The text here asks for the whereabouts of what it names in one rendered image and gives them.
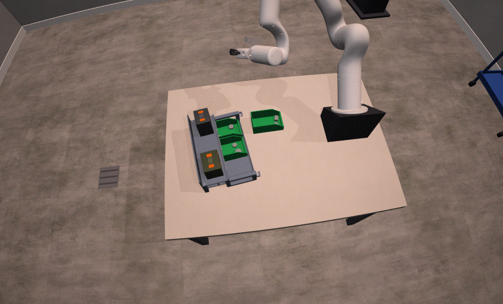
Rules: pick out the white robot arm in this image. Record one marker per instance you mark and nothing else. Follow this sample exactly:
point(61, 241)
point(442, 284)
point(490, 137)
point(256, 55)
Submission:
point(353, 39)

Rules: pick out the green bin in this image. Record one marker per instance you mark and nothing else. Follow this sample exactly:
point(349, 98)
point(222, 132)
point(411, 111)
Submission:
point(229, 151)
point(263, 121)
point(223, 127)

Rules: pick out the grey metal shelf rack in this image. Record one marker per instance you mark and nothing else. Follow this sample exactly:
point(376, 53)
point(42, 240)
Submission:
point(237, 171)

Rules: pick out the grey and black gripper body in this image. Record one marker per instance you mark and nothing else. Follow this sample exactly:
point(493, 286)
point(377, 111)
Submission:
point(244, 53)

